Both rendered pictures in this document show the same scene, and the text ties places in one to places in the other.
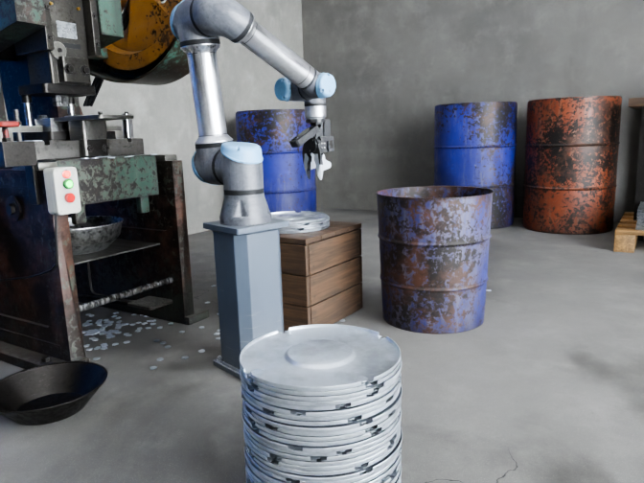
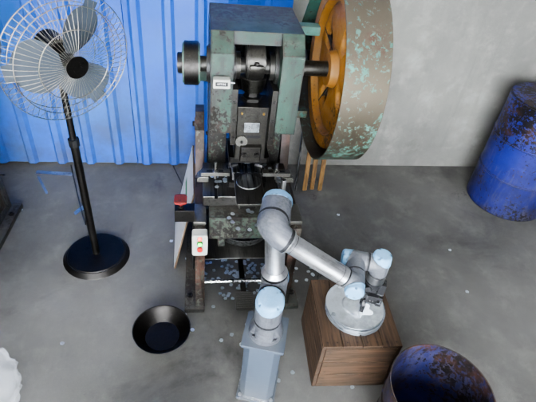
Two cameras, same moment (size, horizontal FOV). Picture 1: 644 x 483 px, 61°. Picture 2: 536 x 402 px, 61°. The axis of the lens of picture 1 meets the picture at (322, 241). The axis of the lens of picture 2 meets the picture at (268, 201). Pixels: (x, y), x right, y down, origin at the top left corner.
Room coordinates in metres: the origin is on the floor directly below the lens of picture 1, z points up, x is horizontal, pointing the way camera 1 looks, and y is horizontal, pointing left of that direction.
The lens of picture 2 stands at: (0.75, -0.61, 2.15)
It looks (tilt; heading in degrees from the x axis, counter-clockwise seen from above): 39 degrees down; 47
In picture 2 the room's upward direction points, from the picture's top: 7 degrees clockwise
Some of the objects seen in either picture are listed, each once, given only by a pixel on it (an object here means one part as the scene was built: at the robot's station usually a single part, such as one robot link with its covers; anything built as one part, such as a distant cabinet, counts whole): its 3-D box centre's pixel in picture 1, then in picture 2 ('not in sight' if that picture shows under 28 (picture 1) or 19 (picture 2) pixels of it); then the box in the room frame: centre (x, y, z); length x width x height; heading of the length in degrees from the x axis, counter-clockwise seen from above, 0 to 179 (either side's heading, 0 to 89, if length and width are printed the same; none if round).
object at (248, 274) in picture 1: (250, 294); (261, 359); (1.62, 0.22, 0.23); 0.19 x 0.19 x 0.45; 42
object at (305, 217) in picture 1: (289, 217); (354, 305); (2.10, 0.12, 0.39); 0.29 x 0.29 x 0.01
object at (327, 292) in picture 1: (293, 270); (346, 331); (2.10, 0.11, 0.18); 0.40 x 0.38 x 0.35; 56
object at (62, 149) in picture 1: (65, 149); (245, 183); (1.99, 0.90, 0.68); 0.45 x 0.30 x 0.06; 148
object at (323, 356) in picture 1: (320, 353); not in sight; (0.94, 0.01, 0.31); 0.29 x 0.29 x 0.01
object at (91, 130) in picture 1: (95, 135); (248, 198); (1.89, 0.75, 0.72); 0.25 x 0.14 x 0.14; 58
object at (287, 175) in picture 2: (103, 125); (277, 171); (2.13, 0.81, 0.76); 0.17 x 0.06 x 0.10; 148
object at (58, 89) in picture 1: (57, 94); (247, 153); (1.99, 0.90, 0.86); 0.20 x 0.16 x 0.05; 148
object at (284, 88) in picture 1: (295, 89); (355, 262); (1.91, 0.07, 0.85); 0.11 x 0.11 x 0.08; 42
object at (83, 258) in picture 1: (76, 250); (241, 232); (1.99, 0.91, 0.31); 0.43 x 0.42 x 0.01; 148
